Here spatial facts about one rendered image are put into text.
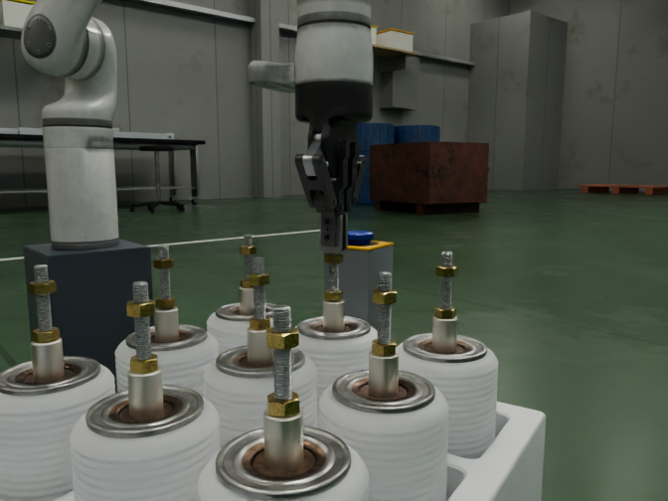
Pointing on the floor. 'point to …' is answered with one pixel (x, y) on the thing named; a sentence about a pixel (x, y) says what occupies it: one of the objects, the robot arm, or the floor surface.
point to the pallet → (624, 188)
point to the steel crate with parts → (429, 176)
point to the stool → (157, 181)
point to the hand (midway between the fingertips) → (334, 232)
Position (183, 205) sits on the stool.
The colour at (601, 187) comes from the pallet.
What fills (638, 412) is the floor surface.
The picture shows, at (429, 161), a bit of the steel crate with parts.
